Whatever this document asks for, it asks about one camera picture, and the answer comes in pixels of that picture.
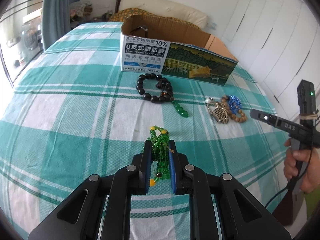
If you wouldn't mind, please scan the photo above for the green bead necklace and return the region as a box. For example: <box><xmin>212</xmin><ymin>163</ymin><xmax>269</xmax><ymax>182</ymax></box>
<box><xmin>146</xmin><ymin>125</ymin><xmax>175</xmax><ymax>188</ymax></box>

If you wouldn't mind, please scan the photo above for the wooden bead string metal pendant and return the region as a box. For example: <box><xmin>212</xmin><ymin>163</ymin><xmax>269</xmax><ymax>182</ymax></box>
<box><xmin>205</xmin><ymin>95</ymin><xmax>248</xmax><ymax>124</ymax></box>

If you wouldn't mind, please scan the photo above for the black bead bracelet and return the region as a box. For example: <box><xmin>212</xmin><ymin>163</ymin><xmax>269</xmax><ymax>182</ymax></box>
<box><xmin>135</xmin><ymin>73</ymin><xmax>174</xmax><ymax>104</ymax></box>

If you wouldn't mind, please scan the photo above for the green sleeve forearm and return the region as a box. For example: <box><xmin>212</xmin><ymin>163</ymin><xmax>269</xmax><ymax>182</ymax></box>
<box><xmin>303</xmin><ymin>186</ymin><xmax>320</xmax><ymax>219</ymax></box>

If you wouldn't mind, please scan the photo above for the right hand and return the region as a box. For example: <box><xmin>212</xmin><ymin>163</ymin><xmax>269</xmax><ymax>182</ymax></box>
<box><xmin>283</xmin><ymin>138</ymin><xmax>320</xmax><ymax>195</ymax></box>

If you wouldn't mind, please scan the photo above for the green jade pendant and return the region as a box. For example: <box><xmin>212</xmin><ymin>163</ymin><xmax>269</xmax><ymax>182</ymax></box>
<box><xmin>172</xmin><ymin>100</ymin><xmax>189</xmax><ymax>118</ymax></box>

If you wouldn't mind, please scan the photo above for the white wardrobe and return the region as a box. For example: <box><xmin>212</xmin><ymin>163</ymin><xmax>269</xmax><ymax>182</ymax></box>
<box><xmin>222</xmin><ymin>0</ymin><xmax>319</xmax><ymax>121</ymax></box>

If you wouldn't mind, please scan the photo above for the cardboard box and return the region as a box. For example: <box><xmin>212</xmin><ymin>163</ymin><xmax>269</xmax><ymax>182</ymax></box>
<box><xmin>120</xmin><ymin>15</ymin><xmax>238</xmax><ymax>86</ymax></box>

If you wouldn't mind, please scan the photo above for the orange floral bedspread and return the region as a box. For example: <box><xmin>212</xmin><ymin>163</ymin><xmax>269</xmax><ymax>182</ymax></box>
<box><xmin>108</xmin><ymin>8</ymin><xmax>200</xmax><ymax>29</ymax></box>

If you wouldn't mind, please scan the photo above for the cream padded headboard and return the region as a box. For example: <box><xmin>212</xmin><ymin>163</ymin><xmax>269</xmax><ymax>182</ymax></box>
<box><xmin>115</xmin><ymin>0</ymin><xmax>208</xmax><ymax>29</ymax></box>

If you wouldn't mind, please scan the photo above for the washing machine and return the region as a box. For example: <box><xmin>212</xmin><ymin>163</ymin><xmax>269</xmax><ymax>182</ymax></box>
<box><xmin>21</xmin><ymin>19</ymin><xmax>43</xmax><ymax>60</ymax></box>

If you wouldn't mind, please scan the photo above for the pile of clothes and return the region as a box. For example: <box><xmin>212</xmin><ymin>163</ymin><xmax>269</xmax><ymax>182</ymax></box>
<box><xmin>69</xmin><ymin>1</ymin><xmax>93</xmax><ymax>20</ymax></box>

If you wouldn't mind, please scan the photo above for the blue curtain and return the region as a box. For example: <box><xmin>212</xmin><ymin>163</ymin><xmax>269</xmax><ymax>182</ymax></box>
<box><xmin>41</xmin><ymin>0</ymin><xmax>80</xmax><ymax>50</ymax></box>

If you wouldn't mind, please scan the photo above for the black cable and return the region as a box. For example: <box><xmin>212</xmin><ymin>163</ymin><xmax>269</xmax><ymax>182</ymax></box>
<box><xmin>264</xmin><ymin>119</ymin><xmax>320</xmax><ymax>210</ymax></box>

